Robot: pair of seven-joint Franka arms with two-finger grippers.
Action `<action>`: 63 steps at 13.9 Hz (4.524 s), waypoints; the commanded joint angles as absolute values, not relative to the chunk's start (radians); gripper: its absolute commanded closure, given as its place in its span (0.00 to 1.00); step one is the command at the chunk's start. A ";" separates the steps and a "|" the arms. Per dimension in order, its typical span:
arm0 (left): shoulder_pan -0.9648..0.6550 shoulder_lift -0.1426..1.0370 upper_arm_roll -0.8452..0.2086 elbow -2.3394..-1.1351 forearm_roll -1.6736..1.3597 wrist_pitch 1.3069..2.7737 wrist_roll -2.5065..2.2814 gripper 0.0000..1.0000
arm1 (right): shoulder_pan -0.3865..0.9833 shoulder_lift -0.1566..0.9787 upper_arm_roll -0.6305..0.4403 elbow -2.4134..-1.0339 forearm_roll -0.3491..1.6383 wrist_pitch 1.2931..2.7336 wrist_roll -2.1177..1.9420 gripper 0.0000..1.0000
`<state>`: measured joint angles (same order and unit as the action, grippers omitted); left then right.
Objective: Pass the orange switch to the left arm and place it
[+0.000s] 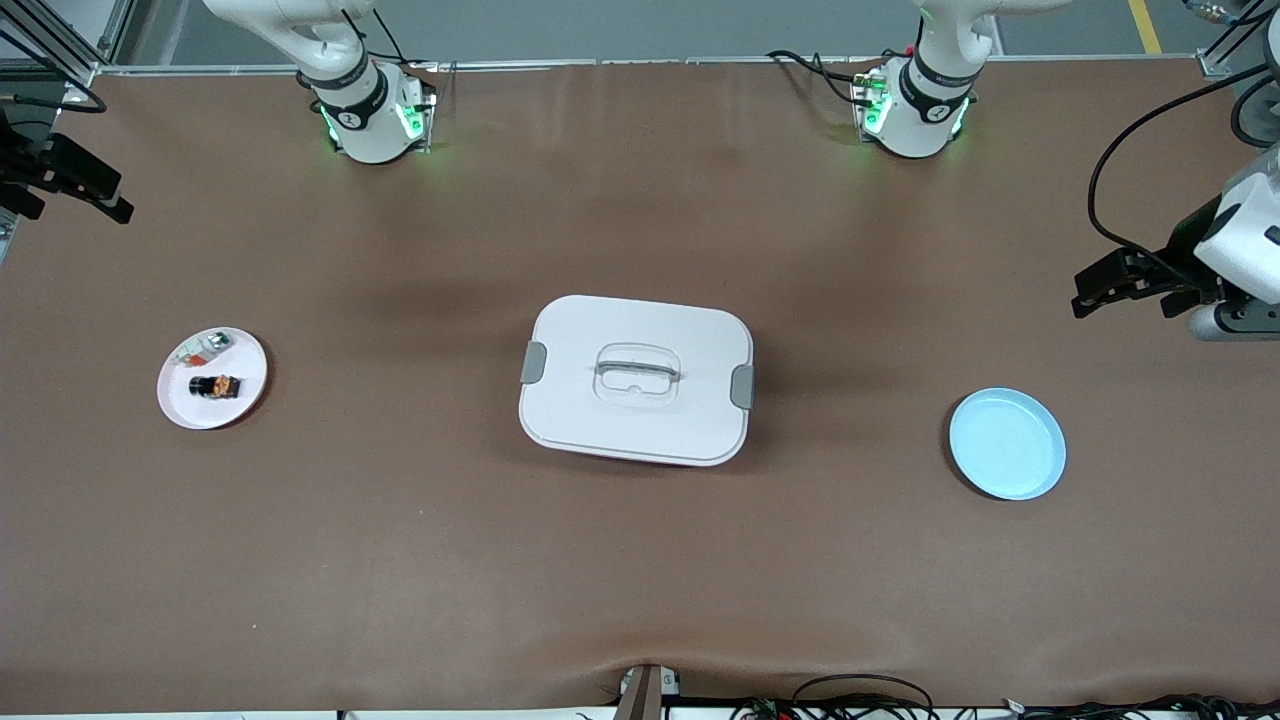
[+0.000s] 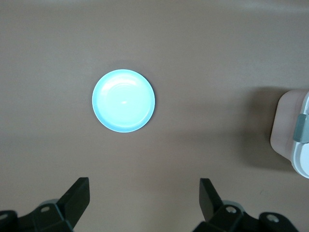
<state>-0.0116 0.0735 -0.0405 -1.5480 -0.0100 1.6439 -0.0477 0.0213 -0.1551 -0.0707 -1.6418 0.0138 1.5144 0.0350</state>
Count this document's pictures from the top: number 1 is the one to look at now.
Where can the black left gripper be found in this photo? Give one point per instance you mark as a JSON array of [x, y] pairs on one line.
[[1183, 248]]

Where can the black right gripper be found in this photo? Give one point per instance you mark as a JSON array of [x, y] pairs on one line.
[[22, 171]]

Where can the orange black push-button switch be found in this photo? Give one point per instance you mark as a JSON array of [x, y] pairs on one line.
[[215, 386]]

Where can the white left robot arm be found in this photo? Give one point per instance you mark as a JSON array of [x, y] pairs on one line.
[[925, 100]]

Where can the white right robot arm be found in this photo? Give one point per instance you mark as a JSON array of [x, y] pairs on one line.
[[365, 110]]

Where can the white lidded storage box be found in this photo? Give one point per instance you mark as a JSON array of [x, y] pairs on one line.
[[640, 425]]

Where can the light blue round plate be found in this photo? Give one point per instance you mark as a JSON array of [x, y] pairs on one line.
[[1007, 445]]

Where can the grey orange circuit breaker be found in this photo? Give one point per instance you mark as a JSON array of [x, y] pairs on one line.
[[205, 348]]

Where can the pink round plate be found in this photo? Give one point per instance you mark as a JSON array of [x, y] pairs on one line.
[[205, 412]]

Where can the brown table cover mat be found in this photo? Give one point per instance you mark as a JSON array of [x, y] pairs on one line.
[[640, 560]]

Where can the aluminium frame profile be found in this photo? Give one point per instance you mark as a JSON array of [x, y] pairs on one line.
[[60, 45], [1225, 55]]

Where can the aluminium table edge rail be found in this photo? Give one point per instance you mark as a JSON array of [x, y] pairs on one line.
[[520, 65]]

